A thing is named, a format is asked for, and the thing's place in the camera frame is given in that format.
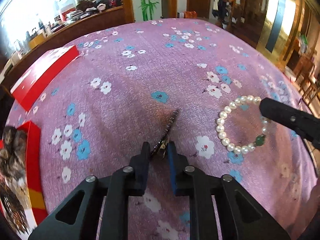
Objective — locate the grey brown organza scrunchie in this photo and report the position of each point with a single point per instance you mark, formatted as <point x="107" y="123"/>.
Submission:
<point x="13" y="154"/>

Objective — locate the purple floral tablecloth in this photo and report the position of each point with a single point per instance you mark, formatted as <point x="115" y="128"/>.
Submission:
<point x="121" y="90"/>

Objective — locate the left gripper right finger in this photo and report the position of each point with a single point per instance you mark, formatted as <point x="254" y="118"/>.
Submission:
<point x="220" y="208"/>

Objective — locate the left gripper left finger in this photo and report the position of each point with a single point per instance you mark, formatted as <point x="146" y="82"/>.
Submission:
<point x="98" y="207"/>

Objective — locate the wooden stair railing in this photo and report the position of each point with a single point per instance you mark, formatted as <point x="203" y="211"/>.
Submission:
<point x="234" y="13"/>

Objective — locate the rhinestone hair clip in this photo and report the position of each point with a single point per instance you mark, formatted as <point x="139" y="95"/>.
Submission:
<point x="160" y="147"/>

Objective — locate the white pearl bracelet green bead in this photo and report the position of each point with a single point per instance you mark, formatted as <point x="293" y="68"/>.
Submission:
<point x="236" y="132"/>

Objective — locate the red box tray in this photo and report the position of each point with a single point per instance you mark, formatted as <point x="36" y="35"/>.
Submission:
<point x="29" y="189"/>

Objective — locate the red box lid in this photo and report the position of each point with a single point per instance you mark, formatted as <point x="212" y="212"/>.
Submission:
<point x="38" y="76"/>

